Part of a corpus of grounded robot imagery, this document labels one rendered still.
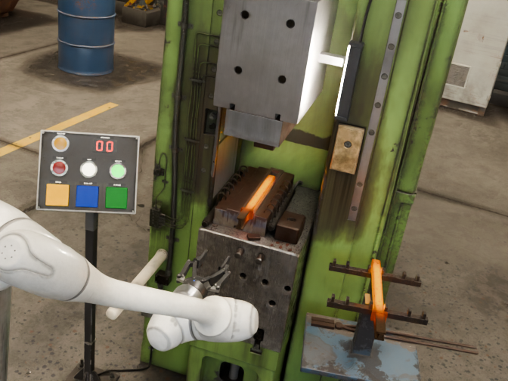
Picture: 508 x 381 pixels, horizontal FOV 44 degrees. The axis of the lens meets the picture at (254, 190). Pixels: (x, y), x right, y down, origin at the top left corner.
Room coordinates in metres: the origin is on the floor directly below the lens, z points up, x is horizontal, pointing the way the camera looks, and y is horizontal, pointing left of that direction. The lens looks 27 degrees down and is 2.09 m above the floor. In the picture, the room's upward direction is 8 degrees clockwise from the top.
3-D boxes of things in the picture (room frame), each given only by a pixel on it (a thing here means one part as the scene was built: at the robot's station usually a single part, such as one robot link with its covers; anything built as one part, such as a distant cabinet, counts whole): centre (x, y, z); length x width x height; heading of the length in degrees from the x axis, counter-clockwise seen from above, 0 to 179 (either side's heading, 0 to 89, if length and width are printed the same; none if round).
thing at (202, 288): (1.51, 0.13, 1.00); 0.09 x 0.08 x 0.07; 167
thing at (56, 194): (1.92, 0.67, 1.01); 0.07 x 0.05 x 0.07; 102
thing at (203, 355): (2.22, -0.07, 0.23); 0.55 x 0.37 x 0.47; 167
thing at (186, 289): (1.44, 0.14, 1.00); 0.09 x 0.06 x 0.09; 77
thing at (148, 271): (2.01, 0.39, 0.62); 0.44 x 0.05 x 0.05; 167
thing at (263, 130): (2.22, -0.01, 1.32); 0.42 x 0.20 x 0.10; 167
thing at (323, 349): (1.74, -0.44, 0.67); 0.40 x 0.30 x 0.02; 86
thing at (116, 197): (1.96, 0.48, 1.01); 0.07 x 0.05 x 0.07; 102
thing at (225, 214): (2.22, -0.01, 0.96); 0.42 x 0.20 x 0.09; 167
